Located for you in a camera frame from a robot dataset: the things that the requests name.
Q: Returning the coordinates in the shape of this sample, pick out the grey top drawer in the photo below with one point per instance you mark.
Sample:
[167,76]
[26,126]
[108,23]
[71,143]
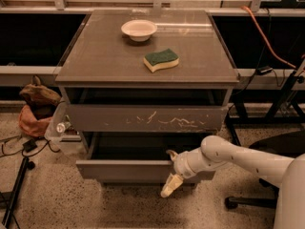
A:
[148,119]

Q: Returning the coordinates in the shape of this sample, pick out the white bowl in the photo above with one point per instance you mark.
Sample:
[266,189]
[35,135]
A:
[139,30]

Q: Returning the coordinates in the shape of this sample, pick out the grey drawer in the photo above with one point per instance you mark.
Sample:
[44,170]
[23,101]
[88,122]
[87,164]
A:
[134,157]
[148,119]

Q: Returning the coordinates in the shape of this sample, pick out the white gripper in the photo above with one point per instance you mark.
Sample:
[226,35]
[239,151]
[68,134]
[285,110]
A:
[180,165]

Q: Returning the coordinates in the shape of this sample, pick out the grey drawer cabinet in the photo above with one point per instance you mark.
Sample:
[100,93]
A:
[105,67]

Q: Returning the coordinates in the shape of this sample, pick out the orange cloth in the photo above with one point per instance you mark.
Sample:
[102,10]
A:
[30,125]

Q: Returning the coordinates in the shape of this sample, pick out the black power adapter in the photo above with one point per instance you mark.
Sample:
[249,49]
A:
[263,70]

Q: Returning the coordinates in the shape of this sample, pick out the black floor cable box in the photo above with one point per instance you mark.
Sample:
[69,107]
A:
[29,145]

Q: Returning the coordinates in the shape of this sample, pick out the black metal table frame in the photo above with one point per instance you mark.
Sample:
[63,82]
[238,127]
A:
[285,100]

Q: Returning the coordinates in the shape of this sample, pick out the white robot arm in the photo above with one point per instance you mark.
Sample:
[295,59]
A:
[285,173]

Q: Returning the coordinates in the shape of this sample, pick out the black stand on floor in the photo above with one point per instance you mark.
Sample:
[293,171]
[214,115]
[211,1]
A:
[10,199]

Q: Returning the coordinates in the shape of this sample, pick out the green yellow sponge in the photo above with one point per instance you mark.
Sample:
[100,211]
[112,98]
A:
[156,61]

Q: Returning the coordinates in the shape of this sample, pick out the black office chair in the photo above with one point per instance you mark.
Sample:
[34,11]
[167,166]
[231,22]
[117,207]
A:
[290,145]

